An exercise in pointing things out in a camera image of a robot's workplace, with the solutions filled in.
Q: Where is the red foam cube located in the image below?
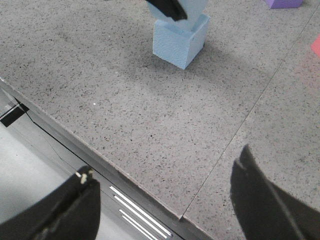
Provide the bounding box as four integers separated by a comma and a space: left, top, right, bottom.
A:
310, 35, 320, 57

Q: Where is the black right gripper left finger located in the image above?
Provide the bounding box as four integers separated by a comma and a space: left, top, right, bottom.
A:
0, 165, 101, 240

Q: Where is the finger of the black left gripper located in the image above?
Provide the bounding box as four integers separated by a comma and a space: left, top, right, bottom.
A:
146, 0, 188, 22

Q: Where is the smooth purple foam cube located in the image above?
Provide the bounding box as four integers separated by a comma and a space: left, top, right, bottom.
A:
265, 0, 303, 9

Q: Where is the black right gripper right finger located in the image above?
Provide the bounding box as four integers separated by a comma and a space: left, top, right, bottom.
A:
230, 145, 320, 240

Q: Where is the light blue foam cube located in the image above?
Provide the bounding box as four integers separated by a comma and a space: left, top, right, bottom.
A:
152, 14, 210, 69
147, 0, 208, 31

